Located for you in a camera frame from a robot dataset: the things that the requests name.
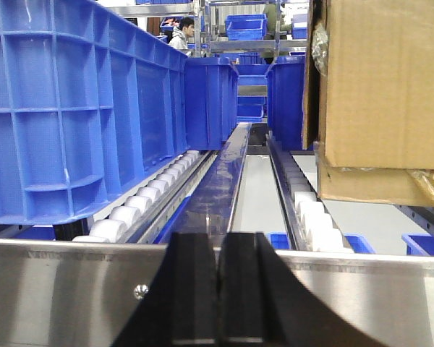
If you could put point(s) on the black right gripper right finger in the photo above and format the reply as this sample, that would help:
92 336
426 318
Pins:
263 303

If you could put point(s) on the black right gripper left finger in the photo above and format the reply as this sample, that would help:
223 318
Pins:
180 308

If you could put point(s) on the white roller track right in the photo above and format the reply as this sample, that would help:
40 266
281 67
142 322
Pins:
309 226

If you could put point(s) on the white roller track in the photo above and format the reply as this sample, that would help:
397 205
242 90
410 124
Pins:
126 219
309 226

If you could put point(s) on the white roller track left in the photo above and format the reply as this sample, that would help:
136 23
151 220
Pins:
126 219

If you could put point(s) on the steel shelf rack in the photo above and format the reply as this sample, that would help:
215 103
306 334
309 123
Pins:
65 293

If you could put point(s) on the blue crate back right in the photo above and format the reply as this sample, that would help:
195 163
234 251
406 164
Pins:
285 93

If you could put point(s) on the blue crate middle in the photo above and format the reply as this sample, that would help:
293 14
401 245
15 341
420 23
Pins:
210 93

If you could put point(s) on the brown cardboard box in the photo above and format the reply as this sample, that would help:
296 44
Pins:
369 100

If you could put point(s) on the large blue crate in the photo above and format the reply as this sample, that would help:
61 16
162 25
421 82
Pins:
90 105

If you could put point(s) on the person in white hoodie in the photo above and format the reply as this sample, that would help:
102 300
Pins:
182 32

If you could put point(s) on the blue divider rail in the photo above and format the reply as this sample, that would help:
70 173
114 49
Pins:
210 208

